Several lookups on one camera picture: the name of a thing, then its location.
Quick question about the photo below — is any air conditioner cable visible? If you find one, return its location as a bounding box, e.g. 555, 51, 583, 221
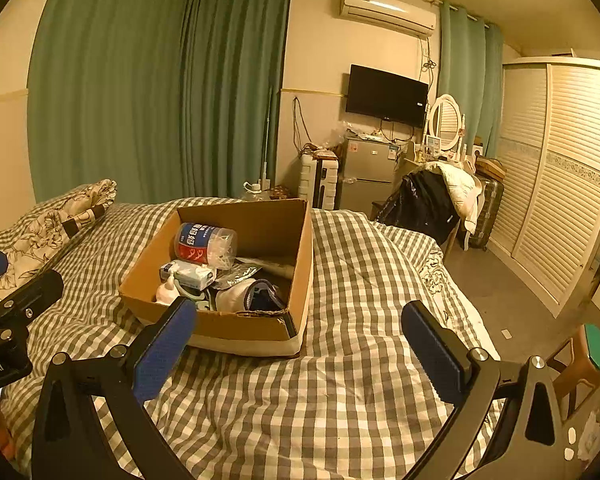
420, 35, 437, 71

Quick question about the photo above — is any brown woven box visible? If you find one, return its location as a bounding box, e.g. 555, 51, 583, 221
475, 156, 507, 183

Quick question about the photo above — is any silver foil packet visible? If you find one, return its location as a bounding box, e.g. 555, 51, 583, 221
215, 257, 261, 291

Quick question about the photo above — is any white padded jacket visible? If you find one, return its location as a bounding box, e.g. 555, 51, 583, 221
425, 160, 483, 233

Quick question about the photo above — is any green curtain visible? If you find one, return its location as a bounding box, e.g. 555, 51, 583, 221
180, 0, 293, 201
437, 0, 503, 161
27, 0, 196, 203

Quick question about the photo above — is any white oval vanity mirror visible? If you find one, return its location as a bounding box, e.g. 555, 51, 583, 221
426, 93, 467, 153

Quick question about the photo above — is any silver small fridge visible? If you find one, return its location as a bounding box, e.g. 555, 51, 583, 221
339, 137, 406, 211

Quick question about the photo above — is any clear plastic bag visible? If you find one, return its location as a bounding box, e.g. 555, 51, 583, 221
330, 122, 353, 148

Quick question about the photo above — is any brown cardboard box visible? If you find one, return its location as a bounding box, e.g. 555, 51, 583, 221
118, 198, 315, 359

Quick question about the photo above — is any white ribbed suitcase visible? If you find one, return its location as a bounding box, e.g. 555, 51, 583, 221
300, 154, 341, 210

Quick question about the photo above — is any dark jacket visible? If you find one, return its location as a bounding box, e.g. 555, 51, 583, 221
375, 170, 461, 246

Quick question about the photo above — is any small white bottle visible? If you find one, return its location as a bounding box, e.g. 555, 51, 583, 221
155, 275, 181, 306

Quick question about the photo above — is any white mop pole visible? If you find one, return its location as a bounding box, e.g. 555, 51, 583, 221
257, 87, 273, 191

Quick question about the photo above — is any black wall television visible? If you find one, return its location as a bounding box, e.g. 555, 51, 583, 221
345, 64, 429, 128

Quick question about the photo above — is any brown hard suitcase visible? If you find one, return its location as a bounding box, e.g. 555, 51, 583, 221
467, 176, 505, 251

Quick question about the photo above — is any clear tub with red label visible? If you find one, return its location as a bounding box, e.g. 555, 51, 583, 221
174, 221, 238, 268

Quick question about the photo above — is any wooden stool with green seat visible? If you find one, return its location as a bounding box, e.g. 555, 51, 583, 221
547, 323, 600, 418

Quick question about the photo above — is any light blue tissue packet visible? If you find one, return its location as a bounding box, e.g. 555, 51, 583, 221
160, 260, 217, 291

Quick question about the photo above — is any white louvered wardrobe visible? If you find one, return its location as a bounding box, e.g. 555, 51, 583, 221
490, 57, 600, 318

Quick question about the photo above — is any floral patterned quilt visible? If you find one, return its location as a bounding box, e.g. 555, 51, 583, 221
0, 178, 118, 311

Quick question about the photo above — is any black wall cable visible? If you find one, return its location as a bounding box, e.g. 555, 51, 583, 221
292, 96, 306, 148

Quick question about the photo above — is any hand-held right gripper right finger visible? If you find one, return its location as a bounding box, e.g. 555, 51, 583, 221
401, 300, 579, 480

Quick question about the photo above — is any white air conditioner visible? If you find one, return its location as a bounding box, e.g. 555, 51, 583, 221
337, 0, 437, 37

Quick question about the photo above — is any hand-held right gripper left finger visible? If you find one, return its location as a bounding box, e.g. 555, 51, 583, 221
30, 296, 198, 480

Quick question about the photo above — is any white dressing table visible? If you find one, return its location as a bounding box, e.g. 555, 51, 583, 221
402, 142, 476, 176

